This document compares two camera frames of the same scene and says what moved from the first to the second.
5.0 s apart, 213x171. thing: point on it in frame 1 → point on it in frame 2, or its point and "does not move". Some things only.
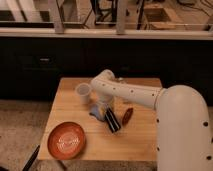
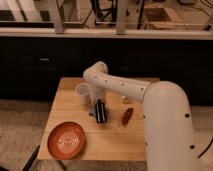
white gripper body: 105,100 → 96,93
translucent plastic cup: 83,90 does not move
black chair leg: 32,159 does not move
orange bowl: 67,140 does not move
